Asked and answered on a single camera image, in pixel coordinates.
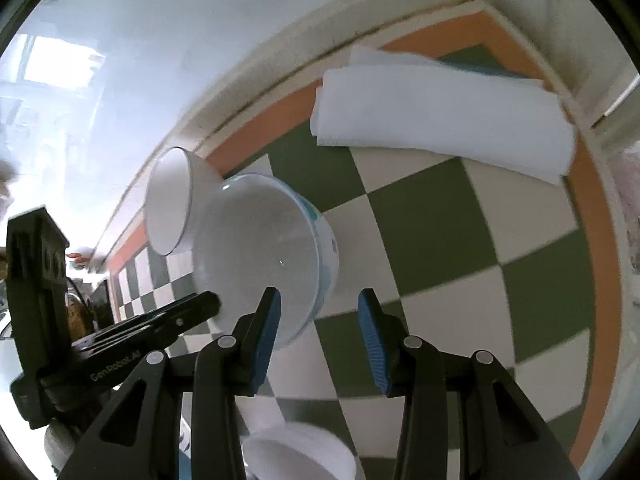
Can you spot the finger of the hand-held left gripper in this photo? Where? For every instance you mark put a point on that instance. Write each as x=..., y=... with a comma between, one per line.
x=175, y=312

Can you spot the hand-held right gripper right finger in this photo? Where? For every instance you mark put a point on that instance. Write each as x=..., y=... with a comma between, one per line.
x=372, y=345

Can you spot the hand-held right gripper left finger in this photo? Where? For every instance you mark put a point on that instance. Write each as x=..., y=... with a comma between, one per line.
x=265, y=345

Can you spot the white bowl with blue pattern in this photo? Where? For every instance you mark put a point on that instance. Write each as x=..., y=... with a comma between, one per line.
x=255, y=250

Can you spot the green checkered tablecloth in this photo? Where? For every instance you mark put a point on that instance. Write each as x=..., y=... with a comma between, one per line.
x=450, y=260

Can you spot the white bowl with red flowers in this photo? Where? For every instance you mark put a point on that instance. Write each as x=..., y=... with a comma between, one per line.
x=300, y=455

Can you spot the folded white cloth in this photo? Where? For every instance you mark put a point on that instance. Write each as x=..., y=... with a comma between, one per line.
x=425, y=110

